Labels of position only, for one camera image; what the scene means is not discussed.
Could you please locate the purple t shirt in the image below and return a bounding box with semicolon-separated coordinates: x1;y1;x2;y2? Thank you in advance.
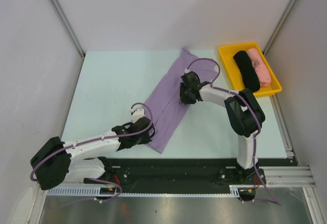
145;48;217;154

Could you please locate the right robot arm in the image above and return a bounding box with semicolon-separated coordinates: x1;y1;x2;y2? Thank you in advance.
180;69;266;184

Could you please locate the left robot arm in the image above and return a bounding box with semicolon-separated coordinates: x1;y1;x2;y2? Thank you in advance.
30;116;155;190

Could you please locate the yellow plastic tray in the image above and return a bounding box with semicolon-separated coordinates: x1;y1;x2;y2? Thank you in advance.
218;42;282;97

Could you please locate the rolled black t shirt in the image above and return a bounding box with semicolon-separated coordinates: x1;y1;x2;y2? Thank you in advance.
233;51;260;92

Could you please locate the rolled pink t shirt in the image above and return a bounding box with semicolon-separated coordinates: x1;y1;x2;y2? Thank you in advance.
247;48;271;87

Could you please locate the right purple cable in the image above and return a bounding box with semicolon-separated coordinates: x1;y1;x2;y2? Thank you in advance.
185;58;263;168

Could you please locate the purple cable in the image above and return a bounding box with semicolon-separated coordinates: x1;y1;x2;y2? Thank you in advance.
185;58;263;168
30;103;155;182

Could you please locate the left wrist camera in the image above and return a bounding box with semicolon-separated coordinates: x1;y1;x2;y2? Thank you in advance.
130;108;145;123

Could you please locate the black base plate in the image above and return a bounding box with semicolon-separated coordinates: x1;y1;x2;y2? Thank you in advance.
84;157;298;194

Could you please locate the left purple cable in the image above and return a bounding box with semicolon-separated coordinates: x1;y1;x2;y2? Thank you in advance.
30;103;155;182

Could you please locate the white slotted cable duct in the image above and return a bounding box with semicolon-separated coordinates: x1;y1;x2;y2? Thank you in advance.
47;186;240;198

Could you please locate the right aluminium corner post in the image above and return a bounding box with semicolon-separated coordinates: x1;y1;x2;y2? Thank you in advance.
263;0;298;56

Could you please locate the aluminium corner post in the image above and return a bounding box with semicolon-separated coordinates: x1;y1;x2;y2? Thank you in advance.
263;0;298;56
49;0;86;59

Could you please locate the aluminium frame rail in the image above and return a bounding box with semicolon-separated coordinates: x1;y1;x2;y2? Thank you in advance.
263;166;316;188

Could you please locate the left aluminium corner post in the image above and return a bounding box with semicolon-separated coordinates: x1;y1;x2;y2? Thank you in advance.
49;0;86;59

